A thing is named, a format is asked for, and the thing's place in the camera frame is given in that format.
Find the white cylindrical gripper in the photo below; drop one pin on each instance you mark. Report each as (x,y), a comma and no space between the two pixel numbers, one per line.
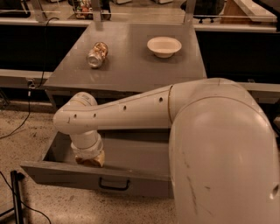
(88,151)

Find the black office chair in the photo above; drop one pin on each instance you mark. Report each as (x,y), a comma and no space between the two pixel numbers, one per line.
(208,9)

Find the black tripod leg left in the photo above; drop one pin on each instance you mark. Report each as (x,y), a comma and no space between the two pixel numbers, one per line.
(16,198)

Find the black drawer handle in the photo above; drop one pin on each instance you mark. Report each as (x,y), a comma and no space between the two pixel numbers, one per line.
(113,185)

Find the white paper bowl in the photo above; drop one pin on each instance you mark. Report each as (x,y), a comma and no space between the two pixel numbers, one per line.
(164,47)

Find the grey open top drawer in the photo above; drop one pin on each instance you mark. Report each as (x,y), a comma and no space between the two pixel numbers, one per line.
(140,156)

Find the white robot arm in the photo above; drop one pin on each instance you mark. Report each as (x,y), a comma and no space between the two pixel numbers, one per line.
(223,152)

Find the silver crushed can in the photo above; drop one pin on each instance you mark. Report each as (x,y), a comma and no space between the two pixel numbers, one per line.
(97,55)

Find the grey horizontal rail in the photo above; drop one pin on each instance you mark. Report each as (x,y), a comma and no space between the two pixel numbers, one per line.
(22,78)

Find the wooden box background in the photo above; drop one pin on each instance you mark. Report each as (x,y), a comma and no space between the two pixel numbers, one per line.
(245,12)

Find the grey cabinet counter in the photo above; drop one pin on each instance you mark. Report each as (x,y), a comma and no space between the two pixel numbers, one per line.
(130,67)

